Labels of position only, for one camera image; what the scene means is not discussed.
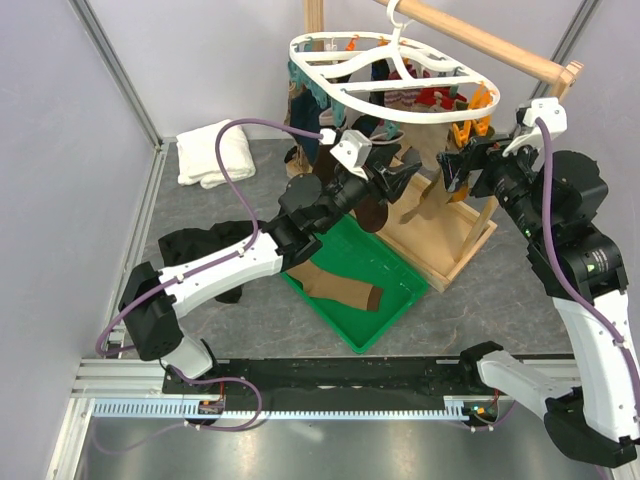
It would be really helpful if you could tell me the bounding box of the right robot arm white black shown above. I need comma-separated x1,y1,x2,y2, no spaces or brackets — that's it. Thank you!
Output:
437,138,639,469

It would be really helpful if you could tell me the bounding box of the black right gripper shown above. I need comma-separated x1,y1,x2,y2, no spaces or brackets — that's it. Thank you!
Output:
438,130,554,243

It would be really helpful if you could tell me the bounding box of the olive striped hanging sock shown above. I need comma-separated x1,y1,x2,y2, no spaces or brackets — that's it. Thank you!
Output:
446,126,495,204

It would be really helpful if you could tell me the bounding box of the green plastic bin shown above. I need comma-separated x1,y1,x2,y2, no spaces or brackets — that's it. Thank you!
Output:
281,217,427,354

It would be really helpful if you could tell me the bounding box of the white folded towel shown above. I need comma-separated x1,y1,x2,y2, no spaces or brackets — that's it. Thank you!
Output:
176,119,256,189

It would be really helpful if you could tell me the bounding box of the black cloth pile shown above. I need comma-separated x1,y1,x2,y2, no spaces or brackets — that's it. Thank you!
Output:
158,220,266,314

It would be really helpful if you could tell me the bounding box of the argyle brown orange sock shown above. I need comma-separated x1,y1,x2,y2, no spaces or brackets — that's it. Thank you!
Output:
284,60,311,178

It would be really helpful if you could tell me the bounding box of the teal clothes peg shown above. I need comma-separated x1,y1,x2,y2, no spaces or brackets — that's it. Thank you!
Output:
330,99,346,128
370,123,405,145

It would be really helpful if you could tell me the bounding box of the tan sock in bin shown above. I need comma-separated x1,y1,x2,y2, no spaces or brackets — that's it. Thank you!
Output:
287,261,384,312

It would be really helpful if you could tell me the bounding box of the white oval sock hanger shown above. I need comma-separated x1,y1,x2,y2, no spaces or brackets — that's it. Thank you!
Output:
289,1,501,125

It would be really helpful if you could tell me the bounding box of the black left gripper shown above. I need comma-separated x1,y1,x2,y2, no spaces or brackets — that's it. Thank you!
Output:
315,143,422,235

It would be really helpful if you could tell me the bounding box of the wooden rack frame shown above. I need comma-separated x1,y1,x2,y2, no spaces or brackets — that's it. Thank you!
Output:
304,1,583,291

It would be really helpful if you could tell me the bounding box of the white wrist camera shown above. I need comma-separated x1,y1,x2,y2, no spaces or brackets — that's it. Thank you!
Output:
330,130,373,180
502,97,568,157

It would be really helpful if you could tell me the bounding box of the tan sock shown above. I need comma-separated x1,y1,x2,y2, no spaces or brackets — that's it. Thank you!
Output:
399,124,451,224
287,261,384,312

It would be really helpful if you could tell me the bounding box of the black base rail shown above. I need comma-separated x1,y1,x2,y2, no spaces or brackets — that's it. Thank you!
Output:
163,341,504,397

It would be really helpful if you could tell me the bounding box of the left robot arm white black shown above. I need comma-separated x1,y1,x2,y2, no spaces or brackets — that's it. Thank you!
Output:
120,161,420,393

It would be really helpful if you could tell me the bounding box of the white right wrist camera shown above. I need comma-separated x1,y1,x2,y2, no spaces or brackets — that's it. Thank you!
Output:
502,97,568,157

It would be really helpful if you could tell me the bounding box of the brown striped sock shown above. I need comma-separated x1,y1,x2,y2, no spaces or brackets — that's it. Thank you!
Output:
352,144,406,234
312,145,338,186

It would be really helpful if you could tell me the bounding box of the black hanging sock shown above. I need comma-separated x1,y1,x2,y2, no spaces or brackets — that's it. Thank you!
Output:
351,59,391,138

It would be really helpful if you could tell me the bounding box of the grey cable duct strip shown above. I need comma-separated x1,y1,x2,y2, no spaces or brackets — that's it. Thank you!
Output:
92,398,478,421

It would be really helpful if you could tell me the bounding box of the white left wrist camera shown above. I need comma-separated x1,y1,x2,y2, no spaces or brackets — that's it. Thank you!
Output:
330,130,373,180

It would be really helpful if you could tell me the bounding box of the beige red hanging sock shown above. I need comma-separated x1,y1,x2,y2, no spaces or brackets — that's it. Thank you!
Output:
399,86,468,111

